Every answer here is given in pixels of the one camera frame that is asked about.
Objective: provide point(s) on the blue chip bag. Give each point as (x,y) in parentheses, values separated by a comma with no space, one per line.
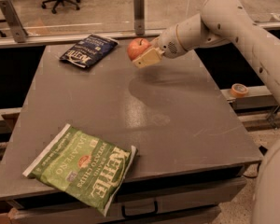
(89,51)

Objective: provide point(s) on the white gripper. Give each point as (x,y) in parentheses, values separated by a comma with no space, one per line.
(168,44)

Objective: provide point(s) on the green jalapeno chip bag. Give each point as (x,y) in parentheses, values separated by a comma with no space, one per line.
(83,166)

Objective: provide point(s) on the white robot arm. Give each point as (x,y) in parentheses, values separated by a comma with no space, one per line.
(227,21)

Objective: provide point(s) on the orange tape roll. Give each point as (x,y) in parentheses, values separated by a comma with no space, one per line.
(238,90)

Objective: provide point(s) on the middle metal glass bracket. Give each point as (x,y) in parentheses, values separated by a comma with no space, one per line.
(139,16)

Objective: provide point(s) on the metal glass bracket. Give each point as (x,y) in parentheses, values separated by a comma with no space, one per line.
(139,16)
(18,32)

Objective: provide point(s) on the black drawer handle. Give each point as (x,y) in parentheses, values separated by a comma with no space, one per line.
(139,210)

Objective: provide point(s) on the left metal glass bracket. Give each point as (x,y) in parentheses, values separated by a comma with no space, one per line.
(18,32)

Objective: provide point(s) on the red apple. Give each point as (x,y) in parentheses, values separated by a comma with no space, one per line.
(137,47)

